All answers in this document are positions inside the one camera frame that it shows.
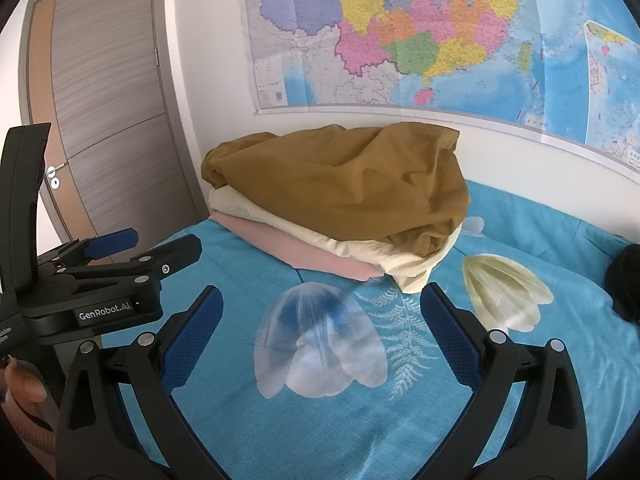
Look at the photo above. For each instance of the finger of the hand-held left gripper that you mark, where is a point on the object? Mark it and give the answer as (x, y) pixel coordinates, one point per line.
(170, 257)
(112, 242)

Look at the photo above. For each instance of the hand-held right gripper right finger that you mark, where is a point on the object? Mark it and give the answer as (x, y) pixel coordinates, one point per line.
(450, 340)

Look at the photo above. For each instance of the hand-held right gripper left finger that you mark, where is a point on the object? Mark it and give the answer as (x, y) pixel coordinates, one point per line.
(192, 345)

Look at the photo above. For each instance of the brown jacket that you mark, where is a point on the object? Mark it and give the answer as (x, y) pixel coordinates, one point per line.
(350, 185)

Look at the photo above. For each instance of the person's left hand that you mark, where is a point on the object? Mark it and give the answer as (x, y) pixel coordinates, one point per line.
(25, 380)

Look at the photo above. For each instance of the cream folded quilt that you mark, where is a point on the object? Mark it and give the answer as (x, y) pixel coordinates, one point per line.
(400, 270)

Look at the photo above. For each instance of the pink folded cloth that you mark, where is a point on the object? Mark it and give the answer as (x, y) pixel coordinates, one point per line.
(300, 255)

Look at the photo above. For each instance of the blue floral bed sheet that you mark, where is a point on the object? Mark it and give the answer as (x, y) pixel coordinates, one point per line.
(325, 425)

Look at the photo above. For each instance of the grey wooden door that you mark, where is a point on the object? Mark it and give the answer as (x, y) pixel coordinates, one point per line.
(110, 85)

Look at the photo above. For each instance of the black cloth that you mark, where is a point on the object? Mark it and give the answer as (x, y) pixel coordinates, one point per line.
(625, 285)

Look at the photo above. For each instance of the colourful wall map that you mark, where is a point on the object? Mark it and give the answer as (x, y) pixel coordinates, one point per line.
(425, 35)

